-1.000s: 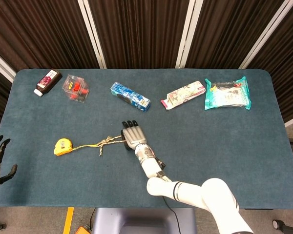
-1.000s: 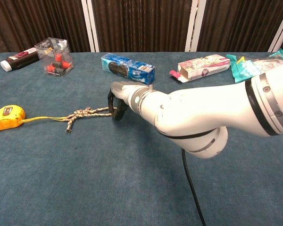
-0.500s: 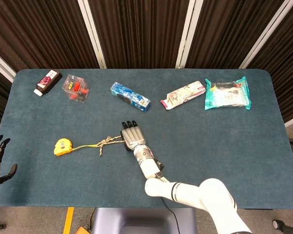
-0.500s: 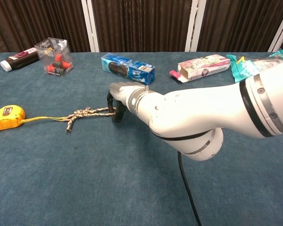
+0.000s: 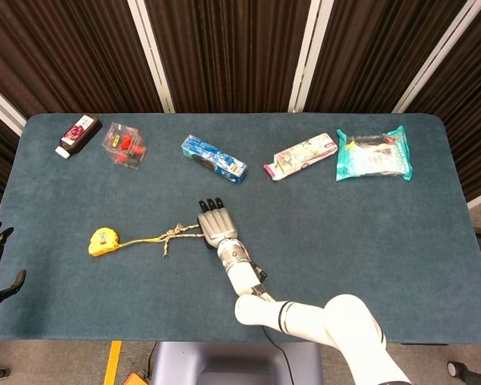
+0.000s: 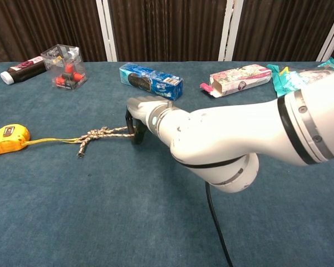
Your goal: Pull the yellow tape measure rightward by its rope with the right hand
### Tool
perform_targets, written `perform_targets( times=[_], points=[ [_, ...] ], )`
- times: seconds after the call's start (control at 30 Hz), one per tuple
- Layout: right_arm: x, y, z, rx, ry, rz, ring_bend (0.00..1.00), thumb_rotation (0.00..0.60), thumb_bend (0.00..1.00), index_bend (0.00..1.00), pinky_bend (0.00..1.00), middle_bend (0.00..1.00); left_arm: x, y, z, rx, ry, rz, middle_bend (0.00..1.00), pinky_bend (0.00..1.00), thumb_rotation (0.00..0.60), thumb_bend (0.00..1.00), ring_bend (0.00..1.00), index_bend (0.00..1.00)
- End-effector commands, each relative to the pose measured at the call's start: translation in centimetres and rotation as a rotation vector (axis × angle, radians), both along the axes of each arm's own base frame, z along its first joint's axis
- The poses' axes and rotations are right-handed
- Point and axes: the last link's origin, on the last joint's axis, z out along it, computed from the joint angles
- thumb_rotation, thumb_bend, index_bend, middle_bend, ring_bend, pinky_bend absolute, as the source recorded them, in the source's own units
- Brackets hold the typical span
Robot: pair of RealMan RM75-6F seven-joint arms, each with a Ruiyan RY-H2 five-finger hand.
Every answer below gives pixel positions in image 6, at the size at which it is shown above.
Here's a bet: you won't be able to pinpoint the white partition frame post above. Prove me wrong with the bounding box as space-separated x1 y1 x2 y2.
316 0 334 62
96 0 120 62
218 0 244 62

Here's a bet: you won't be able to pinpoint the floral pink carton box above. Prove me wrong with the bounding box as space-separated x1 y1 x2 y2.
199 63 273 98

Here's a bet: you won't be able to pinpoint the yellow tape measure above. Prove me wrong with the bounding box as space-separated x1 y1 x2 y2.
0 124 83 156

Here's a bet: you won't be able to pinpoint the clear plastic box red parts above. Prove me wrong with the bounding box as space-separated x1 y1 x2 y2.
41 43 89 92

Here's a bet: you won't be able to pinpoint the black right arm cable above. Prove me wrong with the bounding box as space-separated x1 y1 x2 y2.
205 182 234 267

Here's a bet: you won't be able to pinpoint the blue felt table cover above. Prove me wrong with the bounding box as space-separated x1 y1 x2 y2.
0 60 334 267

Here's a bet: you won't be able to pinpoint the teal wet wipes pack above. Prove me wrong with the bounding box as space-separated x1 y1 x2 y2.
266 57 334 98

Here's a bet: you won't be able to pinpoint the right black-fingered robot hand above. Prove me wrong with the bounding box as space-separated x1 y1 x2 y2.
125 96 173 145

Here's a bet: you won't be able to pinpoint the blue cookie package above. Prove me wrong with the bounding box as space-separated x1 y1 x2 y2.
119 62 184 101

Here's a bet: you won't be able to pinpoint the braided beige rope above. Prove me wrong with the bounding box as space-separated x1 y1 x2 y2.
76 126 136 159

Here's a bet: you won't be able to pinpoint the dark bottle with white cap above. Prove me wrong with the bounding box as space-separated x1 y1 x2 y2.
0 56 48 84

